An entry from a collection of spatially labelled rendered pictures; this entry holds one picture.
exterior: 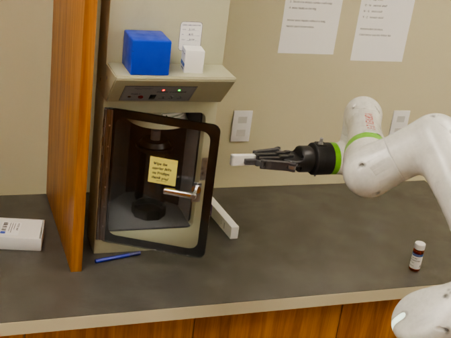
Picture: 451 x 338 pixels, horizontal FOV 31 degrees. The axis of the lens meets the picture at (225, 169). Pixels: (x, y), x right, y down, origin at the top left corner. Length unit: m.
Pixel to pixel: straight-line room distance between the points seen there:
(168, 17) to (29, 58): 0.58
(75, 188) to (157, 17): 0.49
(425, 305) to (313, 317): 0.77
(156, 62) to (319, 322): 0.90
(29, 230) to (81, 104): 0.49
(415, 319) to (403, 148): 0.41
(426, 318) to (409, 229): 1.17
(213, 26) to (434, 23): 1.08
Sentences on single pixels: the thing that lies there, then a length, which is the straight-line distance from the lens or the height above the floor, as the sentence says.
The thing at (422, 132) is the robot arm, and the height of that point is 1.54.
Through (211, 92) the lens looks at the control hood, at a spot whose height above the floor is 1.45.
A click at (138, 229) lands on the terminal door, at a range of 2.27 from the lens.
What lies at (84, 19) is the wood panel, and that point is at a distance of 1.99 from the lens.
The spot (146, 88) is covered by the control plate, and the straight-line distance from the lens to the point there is 2.09.
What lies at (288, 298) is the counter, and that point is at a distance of 2.26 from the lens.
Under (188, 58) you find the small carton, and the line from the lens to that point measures 2.09.
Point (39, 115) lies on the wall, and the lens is 2.61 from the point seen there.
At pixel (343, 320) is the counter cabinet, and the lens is 2.44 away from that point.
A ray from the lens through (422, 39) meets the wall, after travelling 3.01.
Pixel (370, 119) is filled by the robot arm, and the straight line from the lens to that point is 2.14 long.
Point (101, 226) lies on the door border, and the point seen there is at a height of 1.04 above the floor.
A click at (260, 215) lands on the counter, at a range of 2.68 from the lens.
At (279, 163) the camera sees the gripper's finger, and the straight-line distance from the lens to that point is 2.20.
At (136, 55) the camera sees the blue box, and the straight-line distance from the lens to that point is 2.03.
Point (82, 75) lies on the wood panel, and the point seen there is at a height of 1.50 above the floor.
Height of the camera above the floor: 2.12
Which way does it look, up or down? 23 degrees down
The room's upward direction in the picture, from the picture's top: 8 degrees clockwise
